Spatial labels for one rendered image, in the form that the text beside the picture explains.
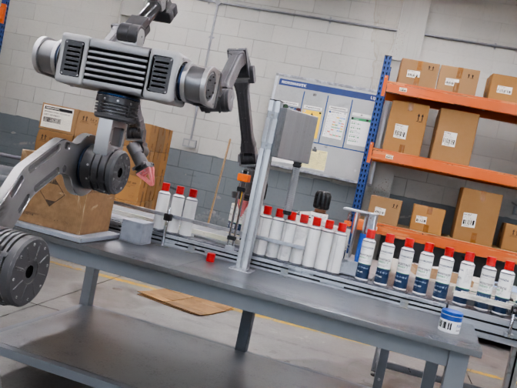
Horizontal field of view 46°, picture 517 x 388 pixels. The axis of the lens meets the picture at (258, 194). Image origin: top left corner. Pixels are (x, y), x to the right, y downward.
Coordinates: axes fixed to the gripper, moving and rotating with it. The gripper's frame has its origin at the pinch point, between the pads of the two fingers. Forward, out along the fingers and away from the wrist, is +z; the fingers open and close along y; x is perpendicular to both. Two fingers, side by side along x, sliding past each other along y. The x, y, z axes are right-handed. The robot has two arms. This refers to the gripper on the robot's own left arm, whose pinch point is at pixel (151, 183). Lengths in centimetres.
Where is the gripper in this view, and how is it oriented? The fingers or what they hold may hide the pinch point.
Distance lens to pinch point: 267.3
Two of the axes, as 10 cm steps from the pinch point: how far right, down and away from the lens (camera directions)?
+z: 4.6, 8.8, -1.3
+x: -8.5, 4.7, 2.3
